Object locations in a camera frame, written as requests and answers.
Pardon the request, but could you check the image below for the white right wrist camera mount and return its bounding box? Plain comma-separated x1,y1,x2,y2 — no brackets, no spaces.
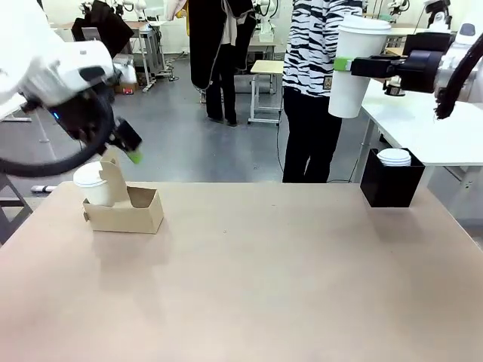
423,0,453,34

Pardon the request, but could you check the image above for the black square box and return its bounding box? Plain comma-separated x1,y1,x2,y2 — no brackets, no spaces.
359,148,426,209

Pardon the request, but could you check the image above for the cardboard box on floor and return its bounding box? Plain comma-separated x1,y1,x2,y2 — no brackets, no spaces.
112,54,139,95

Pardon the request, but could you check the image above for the black sleeved arm cable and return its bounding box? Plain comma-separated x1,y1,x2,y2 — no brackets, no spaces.
432,35,483,121
0,90,116,178

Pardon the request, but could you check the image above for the stack of white lids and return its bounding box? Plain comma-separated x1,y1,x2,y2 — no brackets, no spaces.
376,148,412,167

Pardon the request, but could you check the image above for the brown cardboard cup carrier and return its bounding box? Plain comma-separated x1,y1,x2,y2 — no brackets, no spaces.
82,152,165,235

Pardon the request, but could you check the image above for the dark metal frame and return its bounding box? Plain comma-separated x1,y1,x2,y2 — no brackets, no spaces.
0,172,34,246

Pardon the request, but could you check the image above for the black sleeved right arm cable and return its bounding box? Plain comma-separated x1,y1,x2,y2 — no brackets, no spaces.
432,35,483,121

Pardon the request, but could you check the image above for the black hanging cloth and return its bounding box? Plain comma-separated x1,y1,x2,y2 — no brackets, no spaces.
71,0,135,57

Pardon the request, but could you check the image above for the large white side table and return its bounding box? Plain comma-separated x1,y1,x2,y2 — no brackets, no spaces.
360,78,483,223

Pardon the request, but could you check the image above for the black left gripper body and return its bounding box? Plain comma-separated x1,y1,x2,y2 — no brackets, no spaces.
51,88,116,152

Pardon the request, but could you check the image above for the black sleeved left arm cable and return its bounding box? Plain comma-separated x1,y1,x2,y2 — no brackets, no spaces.
0,90,116,178

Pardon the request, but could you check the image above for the person in zebra striped hoodie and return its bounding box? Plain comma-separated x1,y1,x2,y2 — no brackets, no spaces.
281,0,365,185

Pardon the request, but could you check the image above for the white paper cup with lid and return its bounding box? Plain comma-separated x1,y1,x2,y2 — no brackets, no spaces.
72,162,114,208
328,14,392,119

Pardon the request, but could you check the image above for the person in black clothes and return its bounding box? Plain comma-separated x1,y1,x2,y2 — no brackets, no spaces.
187,0,257,127

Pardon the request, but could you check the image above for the small dark round object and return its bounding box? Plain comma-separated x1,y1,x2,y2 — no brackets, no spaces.
383,83,408,97

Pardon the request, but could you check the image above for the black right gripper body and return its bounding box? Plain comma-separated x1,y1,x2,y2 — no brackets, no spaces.
390,32,454,94

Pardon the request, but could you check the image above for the small wooden top stool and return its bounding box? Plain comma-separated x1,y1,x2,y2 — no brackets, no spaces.
247,59,285,127

